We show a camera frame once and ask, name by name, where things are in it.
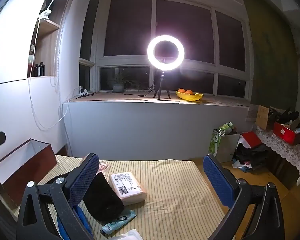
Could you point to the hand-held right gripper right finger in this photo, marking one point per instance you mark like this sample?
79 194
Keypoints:
216 177

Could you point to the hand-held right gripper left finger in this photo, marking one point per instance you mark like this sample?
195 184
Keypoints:
85 177

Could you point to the black fabric pouch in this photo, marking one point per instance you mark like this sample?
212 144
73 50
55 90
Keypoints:
102 200

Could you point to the brown storage box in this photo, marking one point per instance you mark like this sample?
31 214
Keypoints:
27 170

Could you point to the light blue tube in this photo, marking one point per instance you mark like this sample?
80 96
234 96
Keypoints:
120 221

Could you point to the white plastic packet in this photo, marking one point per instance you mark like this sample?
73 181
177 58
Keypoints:
127 235

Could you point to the pink plastic bag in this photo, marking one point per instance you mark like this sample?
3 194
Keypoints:
103 166

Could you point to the grey paper bag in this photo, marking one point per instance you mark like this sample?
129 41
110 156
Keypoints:
227 147

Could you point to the green paper pack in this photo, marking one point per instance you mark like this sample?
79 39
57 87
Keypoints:
213 145

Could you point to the pile of clothes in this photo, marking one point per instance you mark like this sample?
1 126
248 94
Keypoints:
250 152

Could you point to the blue cloth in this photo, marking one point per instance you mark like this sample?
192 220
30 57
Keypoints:
65 227

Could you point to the white lace cloth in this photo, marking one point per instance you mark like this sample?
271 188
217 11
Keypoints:
285 150

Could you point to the cardboard box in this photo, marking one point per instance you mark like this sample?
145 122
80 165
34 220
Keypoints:
262 117

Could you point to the dark bottles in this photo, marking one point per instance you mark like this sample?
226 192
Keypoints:
39 70

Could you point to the red box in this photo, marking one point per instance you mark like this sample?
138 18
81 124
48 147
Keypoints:
286 133

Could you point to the yellow fruit bowl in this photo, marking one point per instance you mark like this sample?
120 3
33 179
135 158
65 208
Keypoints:
190 97

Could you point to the power strip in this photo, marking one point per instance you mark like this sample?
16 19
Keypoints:
83 91

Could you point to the orange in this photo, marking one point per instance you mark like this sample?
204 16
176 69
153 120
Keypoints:
189 92
181 90

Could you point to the potted plant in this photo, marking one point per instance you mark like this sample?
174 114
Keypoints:
118 86

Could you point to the black tripod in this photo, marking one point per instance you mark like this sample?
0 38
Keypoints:
162 85

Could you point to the window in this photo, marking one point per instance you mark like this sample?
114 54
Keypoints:
185 30

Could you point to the wooden wall shelf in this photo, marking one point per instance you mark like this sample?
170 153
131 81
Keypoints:
50 50

